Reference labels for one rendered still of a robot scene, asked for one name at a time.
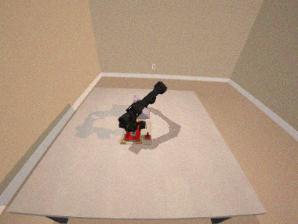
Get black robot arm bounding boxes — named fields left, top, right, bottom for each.
left=118, top=81, right=167, bottom=132

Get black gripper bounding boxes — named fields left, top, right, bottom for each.
left=118, top=118, right=146, bottom=133

